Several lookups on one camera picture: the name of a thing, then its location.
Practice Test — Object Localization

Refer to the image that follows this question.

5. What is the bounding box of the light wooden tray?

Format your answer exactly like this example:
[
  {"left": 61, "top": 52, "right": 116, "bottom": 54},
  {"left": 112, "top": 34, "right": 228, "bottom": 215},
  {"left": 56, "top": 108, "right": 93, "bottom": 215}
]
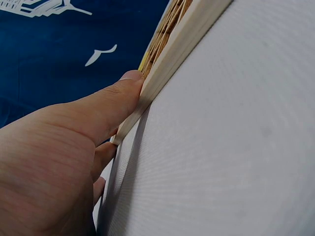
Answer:
[{"left": 109, "top": 0, "right": 234, "bottom": 146}]

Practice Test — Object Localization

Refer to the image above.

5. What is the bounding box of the person's left hand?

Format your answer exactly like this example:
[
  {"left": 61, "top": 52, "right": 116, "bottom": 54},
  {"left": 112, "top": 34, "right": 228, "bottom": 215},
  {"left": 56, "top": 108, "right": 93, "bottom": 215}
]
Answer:
[{"left": 0, "top": 70, "right": 145, "bottom": 236}]

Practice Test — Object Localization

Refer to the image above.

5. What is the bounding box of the row of wooden pieces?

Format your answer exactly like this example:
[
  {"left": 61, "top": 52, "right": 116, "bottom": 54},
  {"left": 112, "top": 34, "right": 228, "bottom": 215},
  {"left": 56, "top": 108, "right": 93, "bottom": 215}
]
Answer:
[{"left": 139, "top": 0, "right": 191, "bottom": 77}]

